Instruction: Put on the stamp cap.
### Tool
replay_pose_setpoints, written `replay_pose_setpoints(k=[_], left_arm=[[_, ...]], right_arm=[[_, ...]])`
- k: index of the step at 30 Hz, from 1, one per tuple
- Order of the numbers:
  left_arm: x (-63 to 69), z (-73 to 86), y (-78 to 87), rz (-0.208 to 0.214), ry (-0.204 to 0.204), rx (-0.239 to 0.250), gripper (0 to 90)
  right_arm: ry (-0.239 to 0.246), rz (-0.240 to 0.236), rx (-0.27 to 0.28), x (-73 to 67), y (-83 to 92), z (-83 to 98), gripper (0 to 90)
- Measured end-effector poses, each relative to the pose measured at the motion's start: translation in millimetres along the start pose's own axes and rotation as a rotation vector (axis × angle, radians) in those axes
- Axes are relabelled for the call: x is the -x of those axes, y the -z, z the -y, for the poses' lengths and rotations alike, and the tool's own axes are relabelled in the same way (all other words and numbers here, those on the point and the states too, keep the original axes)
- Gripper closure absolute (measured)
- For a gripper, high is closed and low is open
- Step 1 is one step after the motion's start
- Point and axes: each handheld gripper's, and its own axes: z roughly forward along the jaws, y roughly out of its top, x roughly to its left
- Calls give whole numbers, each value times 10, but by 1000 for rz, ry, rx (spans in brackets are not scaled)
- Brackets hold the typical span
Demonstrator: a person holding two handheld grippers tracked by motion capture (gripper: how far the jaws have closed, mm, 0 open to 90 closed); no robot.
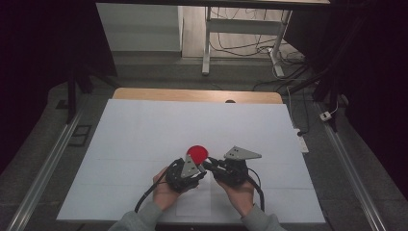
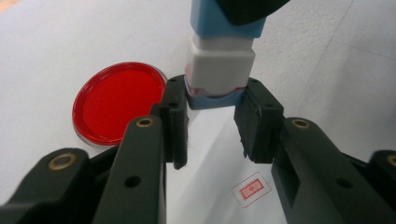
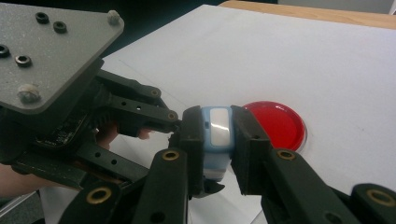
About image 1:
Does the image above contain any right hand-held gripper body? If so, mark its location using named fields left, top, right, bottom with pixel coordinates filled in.
left=213, top=145, right=263, bottom=188

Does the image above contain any person's left hand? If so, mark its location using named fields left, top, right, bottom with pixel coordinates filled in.
left=151, top=167, right=191, bottom=212

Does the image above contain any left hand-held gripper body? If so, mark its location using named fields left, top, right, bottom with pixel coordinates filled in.
left=165, top=154, right=202, bottom=194

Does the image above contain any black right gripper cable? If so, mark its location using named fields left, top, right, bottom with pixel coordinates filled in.
left=245, top=167, right=267, bottom=214

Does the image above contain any aluminium floor rail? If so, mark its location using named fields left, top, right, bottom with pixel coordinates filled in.
left=6, top=104, right=86, bottom=231
left=316, top=101, right=389, bottom=231

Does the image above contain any dark curtain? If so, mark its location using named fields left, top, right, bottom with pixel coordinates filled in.
left=0, top=0, right=118, bottom=174
left=283, top=0, right=408, bottom=200

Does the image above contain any person's right hand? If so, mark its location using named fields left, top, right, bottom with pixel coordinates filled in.
left=215, top=177, right=257, bottom=218

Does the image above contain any small white paper sheet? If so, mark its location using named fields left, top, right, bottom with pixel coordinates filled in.
left=175, top=171, right=213, bottom=218

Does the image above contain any white metal desk frame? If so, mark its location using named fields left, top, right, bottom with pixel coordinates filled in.
left=201, top=5, right=293, bottom=78

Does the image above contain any round red ink pad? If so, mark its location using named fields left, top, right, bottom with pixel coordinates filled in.
left=186, top=144, right=210, bottom=166

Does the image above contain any black rectangular floor frame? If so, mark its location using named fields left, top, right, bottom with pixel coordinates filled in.
left=68, top=124, right=92, bottom=148

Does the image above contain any black metal stand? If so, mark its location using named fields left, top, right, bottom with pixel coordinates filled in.
left=285, top=0, right=370, bottom=133
left=64, top=62, right=120, bottom=125

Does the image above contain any large white table mat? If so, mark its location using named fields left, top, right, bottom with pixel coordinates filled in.
left=56, top=98, right=326, bottom=224

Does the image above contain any white cabinet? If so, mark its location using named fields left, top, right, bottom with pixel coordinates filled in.
left=95, top=3, right=184, bottom=53

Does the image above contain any white power strip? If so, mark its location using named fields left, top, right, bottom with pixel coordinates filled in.
left=293, top=127, right=310, bottom=154

